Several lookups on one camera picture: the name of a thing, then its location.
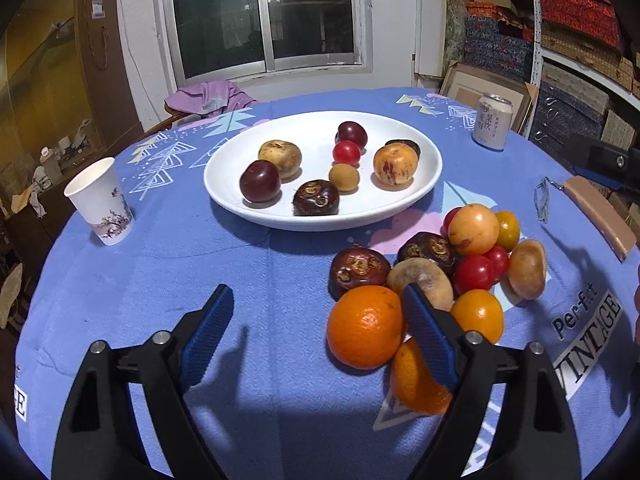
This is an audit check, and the purple cloth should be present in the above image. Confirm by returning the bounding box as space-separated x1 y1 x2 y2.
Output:
164 80 258 118

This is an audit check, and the white metal shelf rack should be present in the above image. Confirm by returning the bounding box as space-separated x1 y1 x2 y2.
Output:
529 0 640 96

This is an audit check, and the orange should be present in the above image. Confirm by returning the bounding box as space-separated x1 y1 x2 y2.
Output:
326 285 405 371
390 337 453 416

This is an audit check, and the white drink can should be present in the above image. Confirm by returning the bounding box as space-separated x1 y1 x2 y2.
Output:
472 92 514 152

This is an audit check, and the hanging bead string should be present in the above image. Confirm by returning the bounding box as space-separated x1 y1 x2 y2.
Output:
92 25 111 71

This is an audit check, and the orange-yellow round fruit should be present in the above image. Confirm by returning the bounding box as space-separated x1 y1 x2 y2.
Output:
447 203 500 256

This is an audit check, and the wooden glass cabinet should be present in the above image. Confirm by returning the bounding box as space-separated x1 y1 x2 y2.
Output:
0 0 143 221

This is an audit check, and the sliding glass window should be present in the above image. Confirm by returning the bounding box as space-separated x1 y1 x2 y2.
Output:
152 0 376 88

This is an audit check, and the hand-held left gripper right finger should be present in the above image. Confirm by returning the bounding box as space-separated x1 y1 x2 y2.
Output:
401 282 583 480

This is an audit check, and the yellow tomato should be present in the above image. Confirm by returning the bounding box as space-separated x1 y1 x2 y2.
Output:
450 289 505 345

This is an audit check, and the small tan longan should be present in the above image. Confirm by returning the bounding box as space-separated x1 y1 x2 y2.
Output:
328 163 361 194

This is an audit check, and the curved wooden chair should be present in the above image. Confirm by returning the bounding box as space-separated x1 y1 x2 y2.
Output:
140 110 191 136

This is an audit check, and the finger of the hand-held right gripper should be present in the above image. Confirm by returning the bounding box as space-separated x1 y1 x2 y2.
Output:
574 134 640 195

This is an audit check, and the blue printed tablecloth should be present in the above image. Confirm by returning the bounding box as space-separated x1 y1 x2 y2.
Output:
15 87 640 480

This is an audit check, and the stack of patterned boxes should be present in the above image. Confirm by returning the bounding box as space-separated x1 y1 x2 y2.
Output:
457 0 640 171

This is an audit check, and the yellow-green tomato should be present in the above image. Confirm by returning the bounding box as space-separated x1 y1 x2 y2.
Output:
495 210 521 252

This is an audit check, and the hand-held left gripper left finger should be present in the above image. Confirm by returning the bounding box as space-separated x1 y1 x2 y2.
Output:
51 284 236 480

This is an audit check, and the white paper cup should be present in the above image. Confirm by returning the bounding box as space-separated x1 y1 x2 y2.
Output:
64 157 136 247

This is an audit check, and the brown leather pouch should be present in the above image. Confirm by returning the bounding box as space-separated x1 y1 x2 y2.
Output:
565 176 637 262

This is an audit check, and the metal chain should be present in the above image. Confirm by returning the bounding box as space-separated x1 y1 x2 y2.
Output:
532 176 568 223

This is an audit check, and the tan round fruit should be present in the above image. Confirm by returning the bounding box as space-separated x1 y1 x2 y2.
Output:
500 239 547 306
386 258 454 311
373 143 419 186
258 140 302 179

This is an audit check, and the white oval plate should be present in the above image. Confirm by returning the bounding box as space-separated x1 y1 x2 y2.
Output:
203 110 444 232

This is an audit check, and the wooden picture frame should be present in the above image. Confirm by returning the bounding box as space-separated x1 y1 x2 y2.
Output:
440 60 538 133

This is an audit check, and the dark red plum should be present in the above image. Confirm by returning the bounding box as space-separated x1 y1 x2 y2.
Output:
335 121 369 151
239 159 282 203

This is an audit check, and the marbled grey panel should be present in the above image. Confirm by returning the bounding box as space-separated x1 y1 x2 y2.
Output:
442 0 468 68

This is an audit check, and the white leaning board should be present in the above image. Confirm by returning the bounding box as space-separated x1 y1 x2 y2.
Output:
412 0 448 86

